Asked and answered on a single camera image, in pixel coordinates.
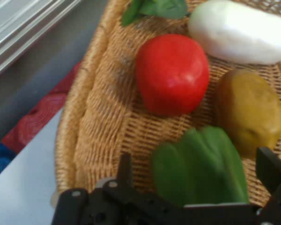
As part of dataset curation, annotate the green leafy vegetable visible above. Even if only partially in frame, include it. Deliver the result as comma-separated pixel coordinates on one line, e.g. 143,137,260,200
120,0,189,27

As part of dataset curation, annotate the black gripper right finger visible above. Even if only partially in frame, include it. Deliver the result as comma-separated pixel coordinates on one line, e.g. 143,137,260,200
256,146,281,211

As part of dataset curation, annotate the blue foam mat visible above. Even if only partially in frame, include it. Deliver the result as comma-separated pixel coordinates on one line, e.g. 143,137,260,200
0,143,17,184

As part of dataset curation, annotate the red bell pepper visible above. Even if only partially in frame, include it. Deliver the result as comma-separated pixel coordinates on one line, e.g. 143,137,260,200
135,34,210,117

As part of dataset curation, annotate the white eggplant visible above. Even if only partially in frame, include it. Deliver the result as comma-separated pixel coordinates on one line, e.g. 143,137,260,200
187,0,281,65

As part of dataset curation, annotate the woven wicker basket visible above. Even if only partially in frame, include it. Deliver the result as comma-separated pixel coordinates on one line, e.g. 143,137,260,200
54,0,281,208

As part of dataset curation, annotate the green bell pepper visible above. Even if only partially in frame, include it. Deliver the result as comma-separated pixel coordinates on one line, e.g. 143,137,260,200
151,126,250,208

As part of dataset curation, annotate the orange bell pepper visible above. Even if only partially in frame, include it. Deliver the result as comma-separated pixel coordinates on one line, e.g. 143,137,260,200
215,69,281,159

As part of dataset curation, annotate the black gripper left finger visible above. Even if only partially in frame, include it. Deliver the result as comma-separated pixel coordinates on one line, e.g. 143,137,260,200
117,153,137,205

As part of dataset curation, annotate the aluminium frame rail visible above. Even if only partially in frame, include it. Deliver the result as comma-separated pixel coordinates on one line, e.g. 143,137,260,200
0,0,82,83

